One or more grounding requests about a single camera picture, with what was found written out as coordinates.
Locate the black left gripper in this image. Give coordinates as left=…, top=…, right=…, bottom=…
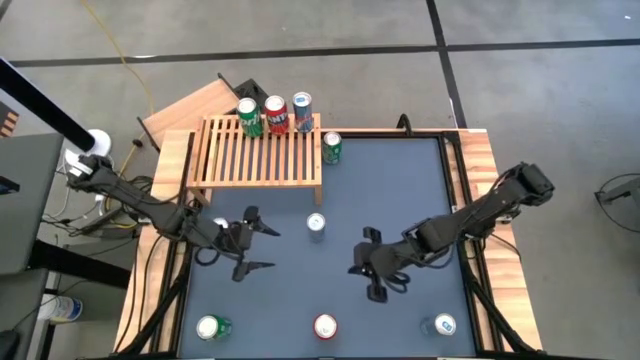
left=202, top=205, right=282, bottom=283

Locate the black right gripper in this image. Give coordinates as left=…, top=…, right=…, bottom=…
left=354, top=227, right=409, bottom=305

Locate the green Sprite can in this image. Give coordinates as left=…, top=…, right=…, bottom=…
left=321, top=130, right=344, bottom=166
left=236, top=97, right=265, bottom=139
left=195, top=313, right=233, bottom=343

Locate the blue silver slim can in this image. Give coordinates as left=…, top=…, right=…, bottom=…
left=419, top=312, right=458, bottom=337
left=305, top=212, right=327, bottom=244
left=291, top=91, right=315, bottom=134

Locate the wooden slatted shelf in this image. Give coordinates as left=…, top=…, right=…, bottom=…
left=185, top=112, right=324, bottom=205

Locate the wooden table side board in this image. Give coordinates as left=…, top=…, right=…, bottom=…
left=444, top=128, right=544, bottom=351
left=113, top=128, right=196, bottom=354

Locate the light wooden bench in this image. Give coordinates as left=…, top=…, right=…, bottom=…
left=137, top=74, right=244, bottom=151

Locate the black power strip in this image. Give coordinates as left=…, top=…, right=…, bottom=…
left=74, top=204, right=139, bottom=239

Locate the white round pole base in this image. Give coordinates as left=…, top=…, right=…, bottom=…
left=63, top=128, right=113, bottom=170

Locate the white plastic bottle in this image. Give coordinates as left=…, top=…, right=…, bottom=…
left=37, top=293, right=85, bottom=324

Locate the grey desk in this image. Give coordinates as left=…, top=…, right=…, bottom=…
left=0, top=132, right=65, bottom=277

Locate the black pole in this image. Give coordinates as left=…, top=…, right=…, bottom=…
left=0, top=56, right=97, bottom=154

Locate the black floor stand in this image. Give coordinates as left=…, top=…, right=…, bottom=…
left=593, top=172, right=640, bottom=240

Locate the orange striped panel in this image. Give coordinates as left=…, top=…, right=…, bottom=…
left=0, top=102, right=20, bottom=139

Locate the black aluminium table frame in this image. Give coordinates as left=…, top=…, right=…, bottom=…
left=149, top=128, right=506, bottom=360

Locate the black cable loop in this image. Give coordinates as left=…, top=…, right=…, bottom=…
left=396, top=112, right=415, bottom=137

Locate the white cable bundle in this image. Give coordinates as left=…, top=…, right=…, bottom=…
left=42, top=169, right=109, bottom=224

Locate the yellow cable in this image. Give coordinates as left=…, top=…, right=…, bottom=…
left=79, top=0, right=156, bottom=169

